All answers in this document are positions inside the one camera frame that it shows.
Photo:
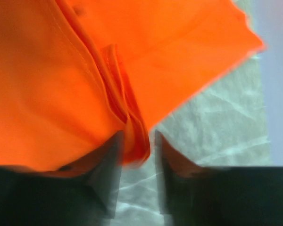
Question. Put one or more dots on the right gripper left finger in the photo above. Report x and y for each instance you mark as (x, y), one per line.
(81, 193)

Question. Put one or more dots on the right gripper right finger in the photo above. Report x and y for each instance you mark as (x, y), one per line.
(194, 195)

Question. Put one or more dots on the orange t shirt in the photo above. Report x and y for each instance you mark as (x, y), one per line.
(74, 72)

